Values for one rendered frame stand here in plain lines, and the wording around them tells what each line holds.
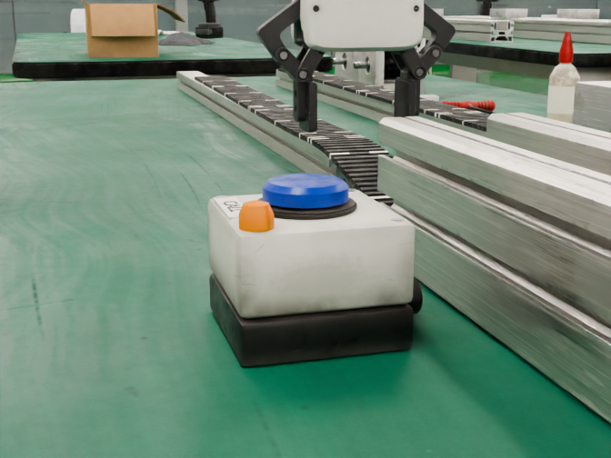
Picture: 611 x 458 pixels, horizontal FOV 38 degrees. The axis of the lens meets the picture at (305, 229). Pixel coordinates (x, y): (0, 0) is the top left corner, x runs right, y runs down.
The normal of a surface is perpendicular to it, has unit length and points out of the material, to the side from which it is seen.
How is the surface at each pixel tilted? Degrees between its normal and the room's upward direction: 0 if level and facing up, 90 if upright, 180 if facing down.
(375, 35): 99
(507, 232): 90
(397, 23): 95
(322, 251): 90
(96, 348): 0
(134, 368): 0
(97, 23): 68
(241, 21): 90
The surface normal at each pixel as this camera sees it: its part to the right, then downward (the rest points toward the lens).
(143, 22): 0.23, -0.13
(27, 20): 0.28, 0.24
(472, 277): -0.96, 0.07
